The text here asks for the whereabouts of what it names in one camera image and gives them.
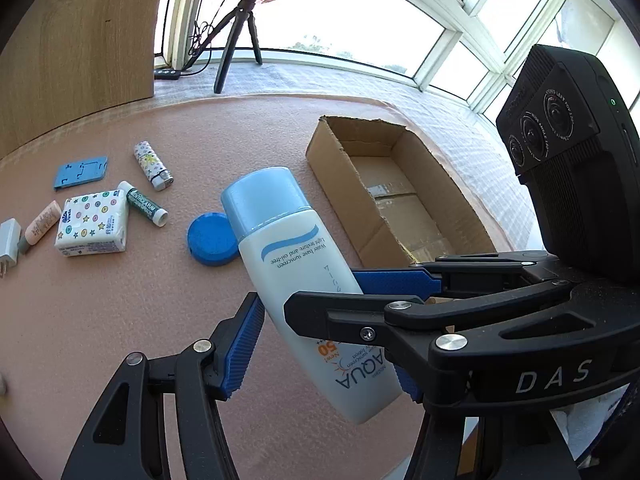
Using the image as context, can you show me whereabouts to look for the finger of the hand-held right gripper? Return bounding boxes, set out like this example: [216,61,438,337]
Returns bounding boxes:
[283,280,576,357]
[350,249,562,302]

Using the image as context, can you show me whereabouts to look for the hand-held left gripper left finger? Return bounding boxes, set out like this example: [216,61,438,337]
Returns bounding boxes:
[60,291,267,480]

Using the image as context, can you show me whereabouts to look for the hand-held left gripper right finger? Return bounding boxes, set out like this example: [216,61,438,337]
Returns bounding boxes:
[393,363,583,480]

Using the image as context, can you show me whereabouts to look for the brown cardboard box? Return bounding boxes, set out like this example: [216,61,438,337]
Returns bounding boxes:
[306,115,498,273]

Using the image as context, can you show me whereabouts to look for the white blue-capped sunscreen bottle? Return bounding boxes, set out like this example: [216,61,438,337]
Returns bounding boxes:
[220,166,403,425]

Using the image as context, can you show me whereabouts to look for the blue round lid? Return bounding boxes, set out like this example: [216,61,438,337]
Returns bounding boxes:
[187,211,241,267]

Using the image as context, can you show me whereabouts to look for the green and white lip balm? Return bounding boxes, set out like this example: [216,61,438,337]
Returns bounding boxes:
[117,181,169,226]

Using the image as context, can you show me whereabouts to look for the patterned white tissue pack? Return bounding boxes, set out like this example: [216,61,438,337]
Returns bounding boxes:
[54,189,130,257]

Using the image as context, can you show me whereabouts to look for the patterned white lighter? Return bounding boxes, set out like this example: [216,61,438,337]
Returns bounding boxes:
[133,140,175,192]

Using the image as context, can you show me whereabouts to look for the small pink cream tube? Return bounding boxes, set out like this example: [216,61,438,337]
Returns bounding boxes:
[17,200,62,256]

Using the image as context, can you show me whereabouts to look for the blue plastic phone stand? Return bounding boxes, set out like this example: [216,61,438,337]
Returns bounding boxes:
[54,155,109,190]

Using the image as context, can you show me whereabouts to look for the white charger plug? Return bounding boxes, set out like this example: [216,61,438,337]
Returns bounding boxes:
[0,218,22,281]

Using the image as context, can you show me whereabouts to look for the pink felt mat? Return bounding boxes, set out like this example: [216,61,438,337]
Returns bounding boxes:
[0,92,533,480]

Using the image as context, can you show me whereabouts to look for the white checked cloth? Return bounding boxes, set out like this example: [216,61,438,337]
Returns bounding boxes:
[154,57,551,256]

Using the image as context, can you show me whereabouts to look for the black tripod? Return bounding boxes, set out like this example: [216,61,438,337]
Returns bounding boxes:
[207,0,278,95]

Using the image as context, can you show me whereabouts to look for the light wooden board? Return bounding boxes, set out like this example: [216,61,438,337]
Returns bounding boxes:
[0,0,173,158]

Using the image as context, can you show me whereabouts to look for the black ring light cable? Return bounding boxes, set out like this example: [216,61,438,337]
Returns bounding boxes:
[187,0,251,77]

